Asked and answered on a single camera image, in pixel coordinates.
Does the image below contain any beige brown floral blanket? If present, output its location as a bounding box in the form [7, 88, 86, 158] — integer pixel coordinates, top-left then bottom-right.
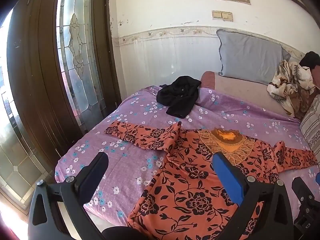
[267, 60, 318, 120]

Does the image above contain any black crumpled garment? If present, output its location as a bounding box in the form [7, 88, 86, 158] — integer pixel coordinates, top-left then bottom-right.
[156, 76, 201, 119]

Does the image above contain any grey pillow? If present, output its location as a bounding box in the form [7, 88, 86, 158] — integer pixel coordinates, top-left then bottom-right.
[216, 29, 291, 85]

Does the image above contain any purple floral bed sheet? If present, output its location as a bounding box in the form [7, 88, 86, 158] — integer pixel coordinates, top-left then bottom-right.
[55, 86, 309, 225]

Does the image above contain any orange black floral garment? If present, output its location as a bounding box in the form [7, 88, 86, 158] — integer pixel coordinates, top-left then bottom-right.
[105, 121, 316, 239]

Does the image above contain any striped pillow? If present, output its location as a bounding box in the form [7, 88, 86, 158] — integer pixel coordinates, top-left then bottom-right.
[299, 98, 320, 164]

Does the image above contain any beige wall switch plate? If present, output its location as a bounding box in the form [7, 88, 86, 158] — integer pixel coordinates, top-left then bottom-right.
[212, 10, 233, 22]

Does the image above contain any brown door with stained glass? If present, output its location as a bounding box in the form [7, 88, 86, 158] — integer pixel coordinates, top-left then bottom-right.
[1, 0, 120, 217]

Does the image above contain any dark garment by blanket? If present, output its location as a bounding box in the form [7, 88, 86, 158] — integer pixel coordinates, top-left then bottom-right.
[299, 51, 320, 69]

